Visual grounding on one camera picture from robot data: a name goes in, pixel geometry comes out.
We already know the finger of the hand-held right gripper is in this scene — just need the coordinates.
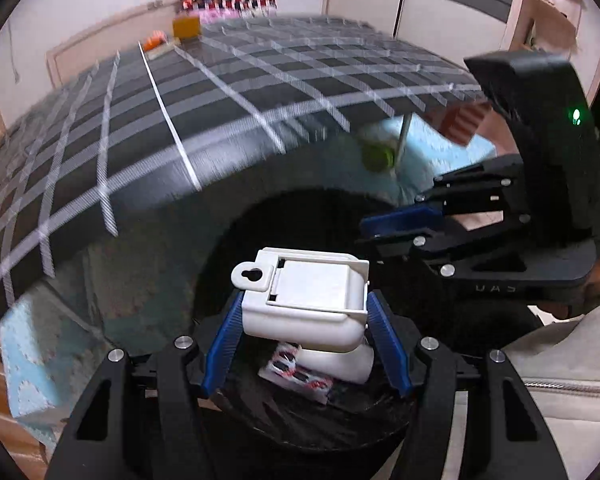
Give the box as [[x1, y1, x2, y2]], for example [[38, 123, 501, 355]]
[[360, 206, 531, 276], [417, 156, 526, 211]]

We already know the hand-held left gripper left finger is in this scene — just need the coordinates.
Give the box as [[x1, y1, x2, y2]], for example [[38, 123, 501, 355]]
[[45, 290, 246, 480]]

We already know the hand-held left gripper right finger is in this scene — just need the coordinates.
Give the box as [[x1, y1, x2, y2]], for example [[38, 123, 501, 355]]
[[365, 290, 568, 480]]

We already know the white paper roll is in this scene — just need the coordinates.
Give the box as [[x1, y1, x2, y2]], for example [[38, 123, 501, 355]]
[[297, 342, 376, 385]]

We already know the red patterned blister pack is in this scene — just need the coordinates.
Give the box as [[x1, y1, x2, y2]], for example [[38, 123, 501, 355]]
[[259, 342, 333, 403]]

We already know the white plastic case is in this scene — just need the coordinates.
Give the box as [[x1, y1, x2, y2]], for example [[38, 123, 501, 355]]
[[231, 247, 370, 353]]

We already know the black round bin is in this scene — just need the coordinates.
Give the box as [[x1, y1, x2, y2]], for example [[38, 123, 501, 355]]
[[190, 187, 461, 456]]

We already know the green round object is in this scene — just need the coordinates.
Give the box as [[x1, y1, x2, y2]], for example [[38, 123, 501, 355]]
[[362, 135, 396, 171]]

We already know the thin white stick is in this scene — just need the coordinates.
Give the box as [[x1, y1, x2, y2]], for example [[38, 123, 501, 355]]
[[392, 112, 414, 179]]

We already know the wooden corner shelf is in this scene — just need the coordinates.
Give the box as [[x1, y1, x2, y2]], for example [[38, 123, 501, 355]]
[[510, 0, 600, 56]]

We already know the cream zip jacket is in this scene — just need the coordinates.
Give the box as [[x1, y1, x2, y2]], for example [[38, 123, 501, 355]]
[[500, 305, 600, 480]]

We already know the black white checkered cloth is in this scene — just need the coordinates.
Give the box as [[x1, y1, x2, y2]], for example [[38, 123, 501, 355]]
[[0, 15, 486, 341]]

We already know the pink printed folded blanket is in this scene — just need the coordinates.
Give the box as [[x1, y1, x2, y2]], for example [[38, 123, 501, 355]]
[[195, 5, 277, 24]]

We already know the brown tape roll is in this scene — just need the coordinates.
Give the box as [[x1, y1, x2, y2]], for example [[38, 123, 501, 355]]
[[172, 16, 202, 41]]

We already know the hanging wall cable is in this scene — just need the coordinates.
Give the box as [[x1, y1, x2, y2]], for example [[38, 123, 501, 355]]
[[7, 15, 22, 83]]

